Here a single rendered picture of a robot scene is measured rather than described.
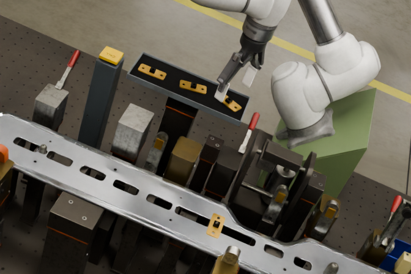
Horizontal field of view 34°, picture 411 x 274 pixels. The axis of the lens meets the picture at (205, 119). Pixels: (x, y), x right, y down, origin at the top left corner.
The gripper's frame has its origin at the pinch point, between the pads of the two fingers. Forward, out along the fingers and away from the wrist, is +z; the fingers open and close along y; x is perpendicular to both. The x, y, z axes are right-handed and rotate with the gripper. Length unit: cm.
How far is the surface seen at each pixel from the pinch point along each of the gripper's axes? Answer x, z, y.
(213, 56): -103, 121, -169
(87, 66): -73, 51, -18
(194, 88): -9.9, 5.0, 5.2
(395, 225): 60, 8, -7
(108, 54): -35.0, 5.4, 17.6
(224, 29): -120, 121, -201
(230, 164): 14.2, 13.4, 11.8
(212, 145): 6.8, 11.4, 12.7
